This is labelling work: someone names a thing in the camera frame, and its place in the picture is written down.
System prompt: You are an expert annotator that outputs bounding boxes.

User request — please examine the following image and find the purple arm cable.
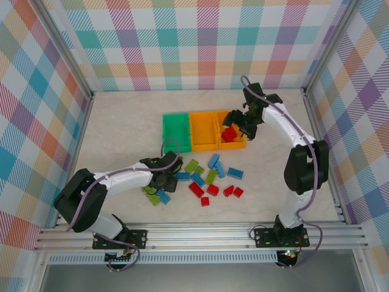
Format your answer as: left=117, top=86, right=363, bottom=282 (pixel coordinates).
left=65, top=138, right=182, bottom=273
left=239, top=75, right=325, bottom=270

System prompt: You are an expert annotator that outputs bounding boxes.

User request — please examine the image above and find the white slotted cable duct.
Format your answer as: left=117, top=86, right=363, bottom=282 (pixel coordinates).
left=48, top=254, right=279, bottom=265

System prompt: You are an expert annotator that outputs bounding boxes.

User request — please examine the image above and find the red two-by-four lego brick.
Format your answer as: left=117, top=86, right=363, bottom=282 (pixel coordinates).
left=188, top=181, right=205, bottom=199
left=221, top=125, right=239, bottom=143

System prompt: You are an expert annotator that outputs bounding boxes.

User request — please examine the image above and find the small electronics board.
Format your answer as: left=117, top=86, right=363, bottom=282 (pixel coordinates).
left=105, top=249, right=134, bottom=262
left=278, top=249, right=297, bottom=262

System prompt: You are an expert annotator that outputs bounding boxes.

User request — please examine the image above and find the yellow plastic bin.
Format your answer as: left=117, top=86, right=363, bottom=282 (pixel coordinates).
left=215, top=108, right=247, bottom=150
left=188, top=111, right=220, bottom=152

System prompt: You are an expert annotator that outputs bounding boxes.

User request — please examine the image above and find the horizontal aluminium base rail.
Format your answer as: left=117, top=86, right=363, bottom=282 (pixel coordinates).
left=33, top=221, right=370, bottom=252

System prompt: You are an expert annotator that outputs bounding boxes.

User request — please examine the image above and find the slanted aluminium frame post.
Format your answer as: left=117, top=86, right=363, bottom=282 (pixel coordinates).
left=35, top=0, right=95, bottom=100
left=303, top=0, right=364, bottom=94

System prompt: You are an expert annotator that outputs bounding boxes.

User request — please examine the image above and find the green plastic bin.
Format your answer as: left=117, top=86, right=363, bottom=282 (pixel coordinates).
left=162, top=113, right=193, bottom=153

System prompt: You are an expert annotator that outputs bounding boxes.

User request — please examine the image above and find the aluminium table side rail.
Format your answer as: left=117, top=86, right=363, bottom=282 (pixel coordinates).
left=53, top=91, right=95, bottom=229
left=303, top=88, right=349, bottom=226

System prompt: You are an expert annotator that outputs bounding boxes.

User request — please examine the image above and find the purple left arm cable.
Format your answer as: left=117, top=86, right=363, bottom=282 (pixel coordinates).
left=65, top=138, right=182, bottom=273

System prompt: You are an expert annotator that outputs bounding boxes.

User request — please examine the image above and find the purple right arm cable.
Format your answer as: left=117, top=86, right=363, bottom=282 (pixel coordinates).
left=239, top=75, right=325, bottom=270

